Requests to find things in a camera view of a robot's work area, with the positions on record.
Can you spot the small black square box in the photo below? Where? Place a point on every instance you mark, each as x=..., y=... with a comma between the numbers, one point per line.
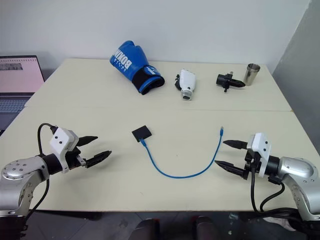
x=142, y=132

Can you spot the stainless steel cup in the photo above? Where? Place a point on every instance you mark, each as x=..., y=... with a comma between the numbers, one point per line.
x=251, y=75

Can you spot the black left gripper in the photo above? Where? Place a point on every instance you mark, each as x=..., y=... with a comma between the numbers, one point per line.
x=73, y=160

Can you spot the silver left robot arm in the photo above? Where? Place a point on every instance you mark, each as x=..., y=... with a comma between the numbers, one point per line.
x=15, y=171

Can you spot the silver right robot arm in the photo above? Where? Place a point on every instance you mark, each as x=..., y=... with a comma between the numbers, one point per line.
x=297, y=168

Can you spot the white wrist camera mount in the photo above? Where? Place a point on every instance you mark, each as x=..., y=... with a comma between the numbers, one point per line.
x=61, y=140
x=261, y=145

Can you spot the white robotic hand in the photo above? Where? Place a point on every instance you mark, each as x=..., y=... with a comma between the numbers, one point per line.
x=187, y=80

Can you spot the blue boxing glove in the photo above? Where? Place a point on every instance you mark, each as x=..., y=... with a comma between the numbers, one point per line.
x=132, y=62

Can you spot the open laptop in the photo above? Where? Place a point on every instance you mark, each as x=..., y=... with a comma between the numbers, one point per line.
x=17, y=75

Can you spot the dark rounded shape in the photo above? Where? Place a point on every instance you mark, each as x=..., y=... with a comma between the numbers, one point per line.
x=148, y=230
x=208, y=228

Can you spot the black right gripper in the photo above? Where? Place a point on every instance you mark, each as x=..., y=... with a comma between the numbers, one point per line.
x=250, y=156

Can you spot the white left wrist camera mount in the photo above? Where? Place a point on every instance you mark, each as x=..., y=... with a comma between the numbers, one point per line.
x=61, y=140

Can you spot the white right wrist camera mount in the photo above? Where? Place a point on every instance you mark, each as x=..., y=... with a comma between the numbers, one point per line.
x=261, y=145

